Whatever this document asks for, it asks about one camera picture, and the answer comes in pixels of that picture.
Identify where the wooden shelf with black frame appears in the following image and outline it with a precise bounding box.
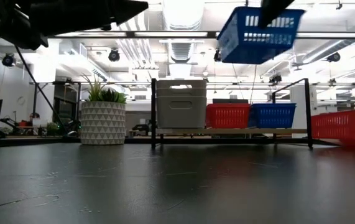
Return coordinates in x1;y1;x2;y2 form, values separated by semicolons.
150;77;314;149

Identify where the long black left arm cable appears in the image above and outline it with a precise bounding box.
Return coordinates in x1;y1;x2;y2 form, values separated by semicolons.
14;45;65;133

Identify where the black table mat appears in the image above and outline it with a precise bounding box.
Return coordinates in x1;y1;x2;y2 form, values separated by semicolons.
0;142;355;224

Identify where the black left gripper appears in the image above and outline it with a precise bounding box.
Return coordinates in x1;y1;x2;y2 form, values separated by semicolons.
29;0;149;37

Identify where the succulent in patterned white pot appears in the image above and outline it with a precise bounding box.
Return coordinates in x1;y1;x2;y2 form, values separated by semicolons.
80;74;127;146

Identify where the white pillar with signs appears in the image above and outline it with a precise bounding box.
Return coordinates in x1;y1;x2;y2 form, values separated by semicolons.
290;84;305;138

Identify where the white ceiling air duct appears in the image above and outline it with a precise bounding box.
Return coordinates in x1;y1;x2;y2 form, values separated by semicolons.
161;0;206;30

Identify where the red plastic basket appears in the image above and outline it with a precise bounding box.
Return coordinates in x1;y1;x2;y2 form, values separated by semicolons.
205;107;252;129
310;109;355;149
205;103;252;109

